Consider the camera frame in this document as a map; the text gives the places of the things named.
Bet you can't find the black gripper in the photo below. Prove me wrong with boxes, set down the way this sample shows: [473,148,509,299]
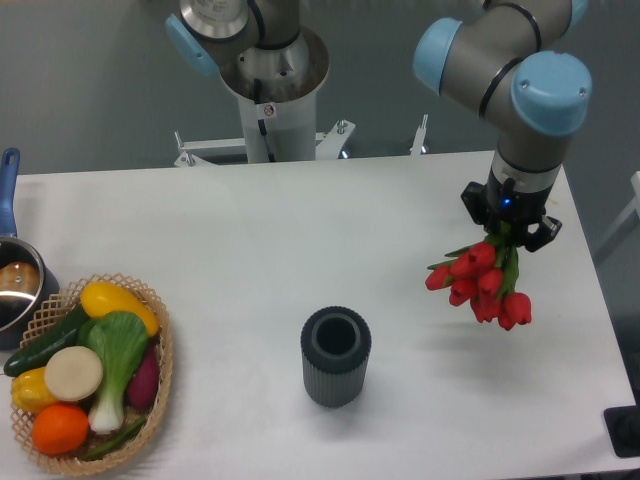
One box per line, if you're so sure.
[461,164,562,252]

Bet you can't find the orange fruit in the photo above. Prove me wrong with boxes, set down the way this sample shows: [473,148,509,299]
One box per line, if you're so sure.
[31,403,89,456]

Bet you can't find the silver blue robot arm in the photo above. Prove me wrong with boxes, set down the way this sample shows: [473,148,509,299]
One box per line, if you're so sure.
[165,1,592,251]

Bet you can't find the dark grey ribbed vase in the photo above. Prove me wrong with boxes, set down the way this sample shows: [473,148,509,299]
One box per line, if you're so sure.
[300,306,372,408]

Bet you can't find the red tulip bouquet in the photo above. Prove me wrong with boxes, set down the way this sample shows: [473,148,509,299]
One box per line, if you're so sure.
[425,222,532,331]

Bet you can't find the purple sweet potato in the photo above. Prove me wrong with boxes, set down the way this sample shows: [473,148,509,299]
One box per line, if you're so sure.
[125,345,160,409]

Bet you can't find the black device at table edge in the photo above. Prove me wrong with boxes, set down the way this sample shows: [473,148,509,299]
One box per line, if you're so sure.
[603,405,639,458]

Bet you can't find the yellow bell pepper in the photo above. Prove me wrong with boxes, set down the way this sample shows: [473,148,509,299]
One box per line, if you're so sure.
[11,367,60,414]

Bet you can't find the green cucumber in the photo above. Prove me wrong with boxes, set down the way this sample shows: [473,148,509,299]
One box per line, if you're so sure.
[4,305,89,377]

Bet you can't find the yellow squash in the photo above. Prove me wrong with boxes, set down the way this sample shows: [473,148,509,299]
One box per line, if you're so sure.
[80,281,160,338]

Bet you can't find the green chili pepper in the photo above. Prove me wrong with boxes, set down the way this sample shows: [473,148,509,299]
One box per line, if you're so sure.
[80,416,147,461]

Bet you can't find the white furniture piece at right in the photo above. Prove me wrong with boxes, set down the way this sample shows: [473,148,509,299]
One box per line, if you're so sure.
[592,171,639,265]

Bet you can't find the white metal mounting frame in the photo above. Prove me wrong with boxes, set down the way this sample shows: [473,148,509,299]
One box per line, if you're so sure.
[173,113,430,168]

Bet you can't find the blue handled saucepan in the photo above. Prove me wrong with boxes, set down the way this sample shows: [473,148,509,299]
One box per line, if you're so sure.
[1,148,59,351]

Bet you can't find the green bok choy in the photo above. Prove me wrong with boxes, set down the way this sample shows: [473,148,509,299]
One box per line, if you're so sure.
[78,311,148,435]

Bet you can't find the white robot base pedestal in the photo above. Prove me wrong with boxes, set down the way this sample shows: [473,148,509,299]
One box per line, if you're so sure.
[221,26,329,164]

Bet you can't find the woven wicker basket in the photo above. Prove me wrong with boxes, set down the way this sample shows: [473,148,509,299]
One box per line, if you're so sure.
[10,273,173,477]

